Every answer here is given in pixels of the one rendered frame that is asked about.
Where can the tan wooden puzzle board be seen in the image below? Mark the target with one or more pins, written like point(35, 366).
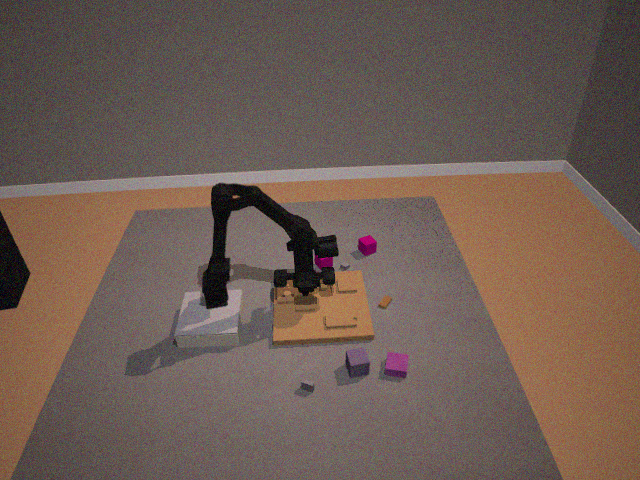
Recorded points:
point(339, 314)

